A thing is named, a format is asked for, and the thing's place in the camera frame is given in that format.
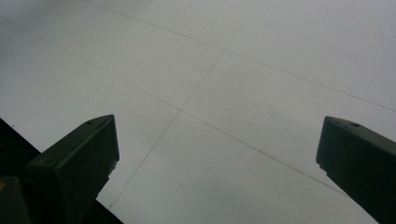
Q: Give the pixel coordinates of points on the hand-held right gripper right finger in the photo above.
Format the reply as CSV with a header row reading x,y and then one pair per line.
x,y
361,161

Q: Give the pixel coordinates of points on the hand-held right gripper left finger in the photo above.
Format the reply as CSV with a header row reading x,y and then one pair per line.
x,y
77,161

